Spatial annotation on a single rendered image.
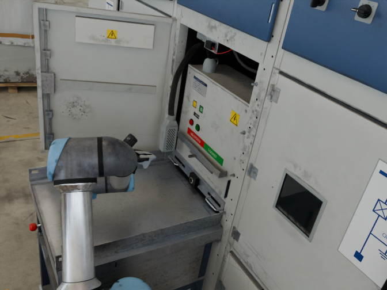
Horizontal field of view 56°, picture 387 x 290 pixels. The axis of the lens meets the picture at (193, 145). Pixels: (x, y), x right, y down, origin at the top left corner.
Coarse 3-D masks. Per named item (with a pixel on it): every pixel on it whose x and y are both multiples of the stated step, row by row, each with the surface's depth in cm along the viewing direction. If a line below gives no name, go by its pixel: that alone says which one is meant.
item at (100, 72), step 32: (64, 32) 164; (96, 32) 164; (128, 32) 167; (160, 32) 173; (64, 64) 171; (96, 64) 174; (128, 64) 177; (160, 64) 180; (64, 96) 179; (96, 96) 182; (128, 96) 185; (160, 96) 189; (64, 128) 187; (96, 128) 190; (128, 128) 194; (160, 128) 195
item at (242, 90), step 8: (224, 64) 183; (200, 72) 165; (216, 72) 169; (224, 72) 171; (232, 72) 173; (240, 72) 175; (216, 80) 159; (224, 80) 161; (232, 80) 163; (240, 80) 165; (248, 80) 167; (224, 88) 151; (232, 88) 153; (240, 88) 155; (248, 88) 156; (240, 96) 146; (248, 96) 147; (248, 104) 139
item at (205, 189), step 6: (174, 150) 194; (180, 156) 190; (180, 162) 190; (186, 162) 185; (186, 168) 185; (192, 168) 181; (198, 174) 177; (204, 180) 173; (198, 186) 177; (204, 186) 172; (210, 186) 170; (204, 192) 173; (210, 192) 168; (210, 198) 169; (216, 198) 164; (216, 204) 165
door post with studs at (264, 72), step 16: (288, 0) 110; (272, 32) 117; (272, 48) 118; (272, 64) 119; (256, 80) 127; (256, 96) 128; (256, 112) 129; (240, 144) 140; (240, 160) 140; (240, 176) 142; (224, 208) 155; (224, 224) 156; (224, 240) 157; (208, 288) 174
